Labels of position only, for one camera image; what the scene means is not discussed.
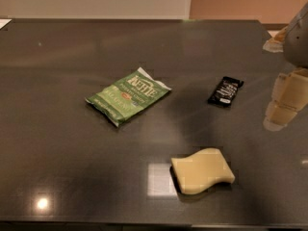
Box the yellow wavy sponge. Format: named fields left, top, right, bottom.
left=171, top=148, right=235, bottom=194

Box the black snack bar wrapper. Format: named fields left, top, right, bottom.
left=207, top=76, right=244, bottom=108

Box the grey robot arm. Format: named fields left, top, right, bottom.
left=263, top=3, right=308, bottom=132

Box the green jalapeno chip bag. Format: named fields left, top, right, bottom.
left=86, top=67, right=171, bottom=127

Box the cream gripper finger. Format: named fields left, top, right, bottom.
left=263, top=67, right=308, bottom=132
left=263, top=27, right=287, bottom=53

